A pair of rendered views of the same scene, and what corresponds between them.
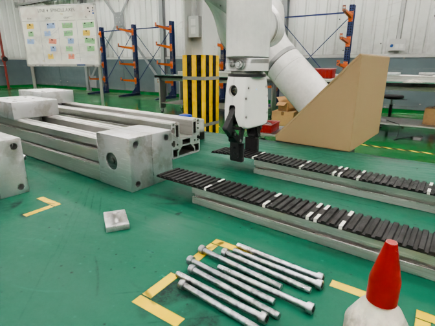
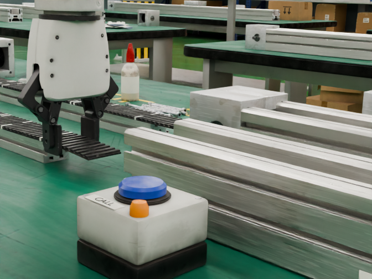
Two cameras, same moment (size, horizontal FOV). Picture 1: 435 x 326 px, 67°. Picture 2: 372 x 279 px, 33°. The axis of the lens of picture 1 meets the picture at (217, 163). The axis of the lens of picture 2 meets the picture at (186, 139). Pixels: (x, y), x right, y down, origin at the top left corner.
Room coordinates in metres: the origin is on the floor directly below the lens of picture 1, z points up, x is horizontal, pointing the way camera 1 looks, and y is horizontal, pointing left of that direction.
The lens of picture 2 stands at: (1.44, 0.20, 1.01)
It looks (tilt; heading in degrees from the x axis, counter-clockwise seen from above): 13 degrees down; 188
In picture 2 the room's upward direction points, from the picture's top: 2 degrees clockwise
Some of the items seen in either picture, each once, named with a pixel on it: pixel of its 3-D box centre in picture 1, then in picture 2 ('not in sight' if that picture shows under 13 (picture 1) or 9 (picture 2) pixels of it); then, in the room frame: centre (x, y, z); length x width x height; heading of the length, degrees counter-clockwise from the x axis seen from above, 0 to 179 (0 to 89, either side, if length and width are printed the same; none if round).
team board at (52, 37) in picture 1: (64, 65); not in sight; (6.07, 2.73, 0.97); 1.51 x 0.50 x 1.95; 76
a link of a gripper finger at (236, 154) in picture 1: (234, 146); (97, 120); (0.64, -0.03, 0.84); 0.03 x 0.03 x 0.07; 53
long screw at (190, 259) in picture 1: (227, 278); (160, 110); (0.28, -0.01, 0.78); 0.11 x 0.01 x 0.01; 52
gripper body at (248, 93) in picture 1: (246, 97); (70, 52); (0.67, -0.06, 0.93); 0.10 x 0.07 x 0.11; 143
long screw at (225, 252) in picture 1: (263, 269); not in sight; (0.30, -0.05, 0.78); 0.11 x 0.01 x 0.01; 52
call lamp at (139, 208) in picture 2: not in sight; (139, 207); (0.99, 0.10, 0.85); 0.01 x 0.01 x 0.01
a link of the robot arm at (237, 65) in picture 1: (246, 66); (71, 2); (0.67, -0.06, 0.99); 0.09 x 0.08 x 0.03; 143
